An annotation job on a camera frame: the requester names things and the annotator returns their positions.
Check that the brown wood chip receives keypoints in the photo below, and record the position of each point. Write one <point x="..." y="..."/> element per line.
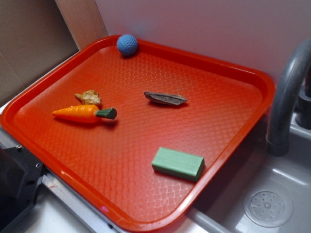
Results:
<point x="164" y="98"/>

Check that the green rectangular block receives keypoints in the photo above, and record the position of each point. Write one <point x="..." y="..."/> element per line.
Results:
<point x="178" y="164"/>

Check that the tan seashell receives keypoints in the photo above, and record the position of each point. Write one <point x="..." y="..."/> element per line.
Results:
<point x="90" y="97"/>

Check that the red plastic tray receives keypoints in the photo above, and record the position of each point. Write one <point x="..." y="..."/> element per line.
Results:
<point x="109" y="162"/>

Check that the orange toy carrot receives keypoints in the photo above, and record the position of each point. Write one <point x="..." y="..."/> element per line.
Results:
<point x="85" y="113"/>

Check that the blue dimpled ball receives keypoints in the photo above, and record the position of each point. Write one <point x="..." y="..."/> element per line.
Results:
<point x="127" y="45"/>

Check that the grey toy faucet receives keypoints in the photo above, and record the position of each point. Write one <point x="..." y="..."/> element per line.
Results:
<point x="294" y="88"/>

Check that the grey toy sink basin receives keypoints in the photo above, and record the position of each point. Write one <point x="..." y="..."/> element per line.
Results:
<point x="219" y="208"/>

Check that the round sink drain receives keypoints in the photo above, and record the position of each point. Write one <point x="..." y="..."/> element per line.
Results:
<point x="268" y="206"/>

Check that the brown cardboard panel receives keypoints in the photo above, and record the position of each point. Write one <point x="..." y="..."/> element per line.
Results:
<point x="38" y="35"/>

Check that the aluminium frame rail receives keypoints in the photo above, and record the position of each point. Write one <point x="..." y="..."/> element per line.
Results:
<point x="84" y="211"/>

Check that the black metal bracket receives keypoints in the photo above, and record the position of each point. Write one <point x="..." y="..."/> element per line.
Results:
<point x="20" y="176"/>

